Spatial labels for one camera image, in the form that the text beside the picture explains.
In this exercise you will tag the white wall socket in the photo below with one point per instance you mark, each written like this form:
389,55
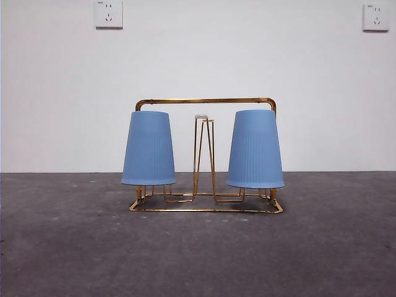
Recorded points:
109,14
376,17

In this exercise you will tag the blue ribbed plastic cup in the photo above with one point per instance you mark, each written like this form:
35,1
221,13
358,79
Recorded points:
148,151
255,151

